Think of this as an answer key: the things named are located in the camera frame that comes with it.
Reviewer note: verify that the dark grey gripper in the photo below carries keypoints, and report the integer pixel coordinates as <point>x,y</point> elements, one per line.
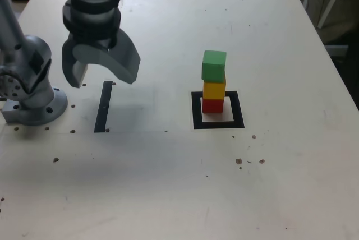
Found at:
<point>95,42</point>

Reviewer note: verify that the green cube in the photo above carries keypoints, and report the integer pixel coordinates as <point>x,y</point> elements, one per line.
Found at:
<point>213,66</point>

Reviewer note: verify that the yellow cube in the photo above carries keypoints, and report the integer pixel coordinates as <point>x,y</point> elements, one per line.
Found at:
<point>214,90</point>

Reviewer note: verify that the red cube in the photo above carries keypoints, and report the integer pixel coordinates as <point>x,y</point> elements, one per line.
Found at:
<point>212,106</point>

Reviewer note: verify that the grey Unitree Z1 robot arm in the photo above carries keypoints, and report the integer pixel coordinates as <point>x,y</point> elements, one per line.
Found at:
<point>33,55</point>

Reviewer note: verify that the black tape square outline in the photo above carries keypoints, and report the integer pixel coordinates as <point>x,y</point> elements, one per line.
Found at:
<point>218,125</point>

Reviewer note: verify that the black tape strip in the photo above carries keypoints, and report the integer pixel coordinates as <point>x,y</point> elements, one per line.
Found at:
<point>102,111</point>

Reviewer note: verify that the grey metal rail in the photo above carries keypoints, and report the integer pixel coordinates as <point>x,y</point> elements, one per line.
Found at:
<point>336,49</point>

